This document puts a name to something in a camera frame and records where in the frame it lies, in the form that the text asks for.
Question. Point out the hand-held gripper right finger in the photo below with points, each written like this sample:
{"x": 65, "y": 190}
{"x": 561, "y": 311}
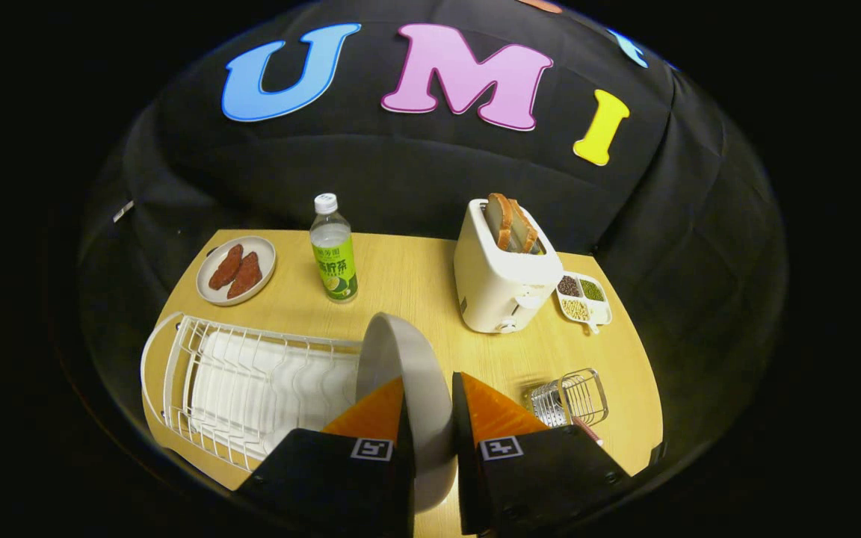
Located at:
{"x": 468, "y": 463}

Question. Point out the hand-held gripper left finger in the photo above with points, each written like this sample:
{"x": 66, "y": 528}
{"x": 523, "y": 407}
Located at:
{"x": 341, "y": 486}

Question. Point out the beige round plate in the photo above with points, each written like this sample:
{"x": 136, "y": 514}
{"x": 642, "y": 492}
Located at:
{"x": 408, "y": 359}

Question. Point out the white divided snack dish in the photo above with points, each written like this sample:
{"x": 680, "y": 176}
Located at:
{"x": 599, "y": 310}

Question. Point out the white toaster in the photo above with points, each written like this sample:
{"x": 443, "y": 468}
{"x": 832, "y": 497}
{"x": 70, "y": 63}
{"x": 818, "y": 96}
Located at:
{"x": 498, "y": 291}

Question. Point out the pile of yellow soybeans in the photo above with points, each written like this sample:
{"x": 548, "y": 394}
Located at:
{"x": 575, "y": 309}

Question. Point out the pile of dark beans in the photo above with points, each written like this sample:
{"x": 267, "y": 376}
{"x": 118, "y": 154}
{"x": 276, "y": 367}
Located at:
{"x": 569, "y": 285}

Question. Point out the pile of green beans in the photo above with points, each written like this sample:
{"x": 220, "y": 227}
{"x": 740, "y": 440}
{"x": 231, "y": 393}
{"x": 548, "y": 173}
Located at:
{"x": 592, "y": 290}

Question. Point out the green label drink bottle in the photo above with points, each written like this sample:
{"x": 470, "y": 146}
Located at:
{"x": 333, "y": 261}

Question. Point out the red-brown meat piece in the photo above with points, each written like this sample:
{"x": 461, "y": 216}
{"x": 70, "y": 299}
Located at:
{"x": 245, "y": 275}
{"x": 226, "y": 267}

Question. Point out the toasted bread slice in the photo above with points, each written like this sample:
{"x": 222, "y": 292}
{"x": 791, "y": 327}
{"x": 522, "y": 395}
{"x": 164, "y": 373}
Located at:
{"x": 500, "y": 220}
{"x": 525, "y": 228}

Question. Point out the small beige saucer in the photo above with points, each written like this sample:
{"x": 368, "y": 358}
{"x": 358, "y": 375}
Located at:
{"x": 258, "y": 246}

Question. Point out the black backdrop cloth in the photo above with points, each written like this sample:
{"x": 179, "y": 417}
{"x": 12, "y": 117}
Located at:
{"x": 400, "y": 172}

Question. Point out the silver clip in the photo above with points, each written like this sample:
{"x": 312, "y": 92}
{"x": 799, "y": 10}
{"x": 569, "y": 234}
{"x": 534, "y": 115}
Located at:
{"x": 123, "y": 211}

